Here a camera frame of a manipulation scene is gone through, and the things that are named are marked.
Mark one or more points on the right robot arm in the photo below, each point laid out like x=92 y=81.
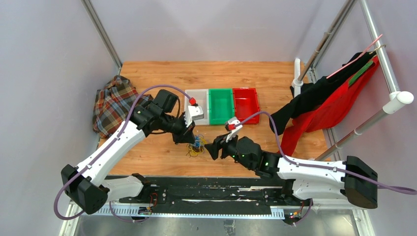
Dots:
x=303 y=179

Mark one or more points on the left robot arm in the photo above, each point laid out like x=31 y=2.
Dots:
x=87 y=185

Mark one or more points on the plaid cloth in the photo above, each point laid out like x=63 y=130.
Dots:
x=112 y=105

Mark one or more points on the red garment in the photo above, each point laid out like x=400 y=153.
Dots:
x=332 y=111

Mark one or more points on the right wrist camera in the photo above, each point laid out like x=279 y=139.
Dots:
x=233 y=127

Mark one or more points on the white plastic bin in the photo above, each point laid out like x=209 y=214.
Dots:
x=202 y=99

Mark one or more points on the black garment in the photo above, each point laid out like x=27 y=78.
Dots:
x=314 y=94

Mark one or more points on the red plastic bin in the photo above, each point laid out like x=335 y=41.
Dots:
x=246 y=102

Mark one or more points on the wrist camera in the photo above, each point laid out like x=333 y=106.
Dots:
x=233 y=127
x=193 y=113

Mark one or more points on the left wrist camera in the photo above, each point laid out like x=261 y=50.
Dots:
x=193 y=113

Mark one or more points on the metal clothes rack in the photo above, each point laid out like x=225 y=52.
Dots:
x=397 y=98

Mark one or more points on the pink hanger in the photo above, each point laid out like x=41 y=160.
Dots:
x=359 y=56

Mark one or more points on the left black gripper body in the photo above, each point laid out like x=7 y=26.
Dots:
x=179 y=128

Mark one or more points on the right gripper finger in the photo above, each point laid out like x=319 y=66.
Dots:
x=219 y=140
x=214 y=148

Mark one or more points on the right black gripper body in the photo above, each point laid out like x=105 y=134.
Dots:
x=229 y=149

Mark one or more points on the green plastic bin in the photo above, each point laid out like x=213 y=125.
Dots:
x=221 y=105

